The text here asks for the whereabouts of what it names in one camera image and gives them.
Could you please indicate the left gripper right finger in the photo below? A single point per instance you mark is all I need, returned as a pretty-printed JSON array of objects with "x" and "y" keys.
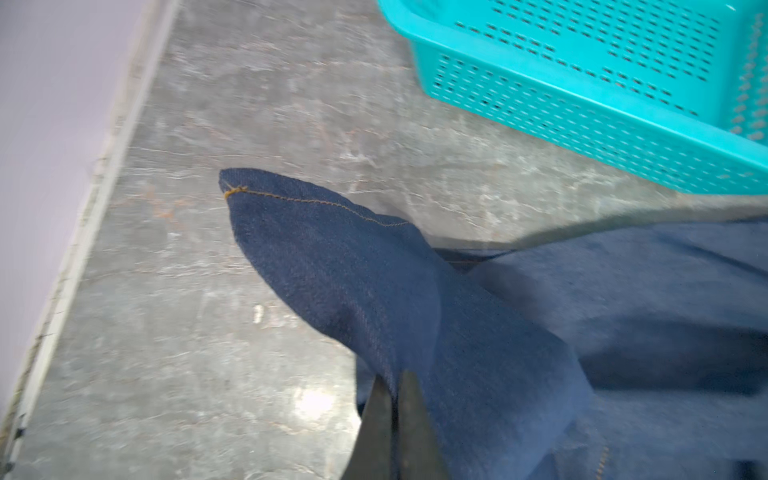
[{"x": 419, "y": 453}]

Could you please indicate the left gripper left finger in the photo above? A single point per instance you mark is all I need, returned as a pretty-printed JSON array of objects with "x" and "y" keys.
[{"x": 372, "y": 455}]

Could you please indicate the dark blue denim trousers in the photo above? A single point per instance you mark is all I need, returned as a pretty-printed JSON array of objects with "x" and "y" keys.
[{"x": 635, "y": 353}]

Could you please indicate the teal plastic basket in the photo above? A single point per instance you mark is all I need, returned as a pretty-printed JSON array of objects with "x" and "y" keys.
[{"x": 674, "y": 92}]

